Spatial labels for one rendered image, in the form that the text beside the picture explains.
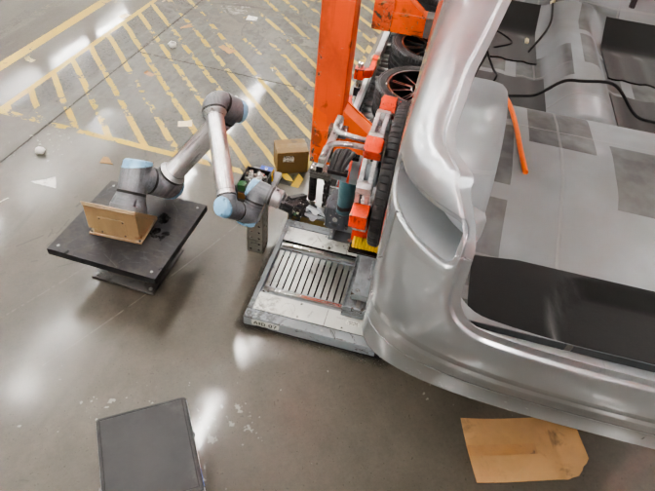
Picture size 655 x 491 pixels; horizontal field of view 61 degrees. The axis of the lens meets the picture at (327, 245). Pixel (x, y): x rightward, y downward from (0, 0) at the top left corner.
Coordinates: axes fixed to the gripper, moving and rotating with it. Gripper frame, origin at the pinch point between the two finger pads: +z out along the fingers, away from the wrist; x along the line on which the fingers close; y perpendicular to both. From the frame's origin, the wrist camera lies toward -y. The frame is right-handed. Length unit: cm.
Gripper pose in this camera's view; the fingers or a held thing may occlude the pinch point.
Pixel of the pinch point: (322, 214)
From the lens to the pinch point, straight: 261.5
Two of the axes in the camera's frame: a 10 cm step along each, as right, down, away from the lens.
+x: 3.4, -7.4, -5.8
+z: 9.2, 4.0, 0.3
